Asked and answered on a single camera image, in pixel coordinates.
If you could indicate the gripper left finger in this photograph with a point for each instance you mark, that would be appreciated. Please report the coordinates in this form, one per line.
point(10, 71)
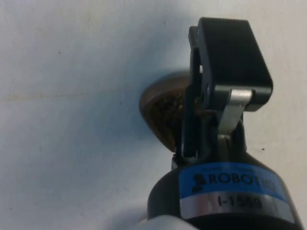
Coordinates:
point(192, 100)

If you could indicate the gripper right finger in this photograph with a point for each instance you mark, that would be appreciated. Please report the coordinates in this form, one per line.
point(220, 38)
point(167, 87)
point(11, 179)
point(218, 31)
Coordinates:
point(235, 60)

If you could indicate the brown cup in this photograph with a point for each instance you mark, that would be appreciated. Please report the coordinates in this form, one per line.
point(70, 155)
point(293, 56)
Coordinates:
point(165, 81)

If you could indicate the coffee beans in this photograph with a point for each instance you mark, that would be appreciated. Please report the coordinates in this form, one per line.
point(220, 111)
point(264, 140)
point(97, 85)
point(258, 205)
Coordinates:
point(168, 105)

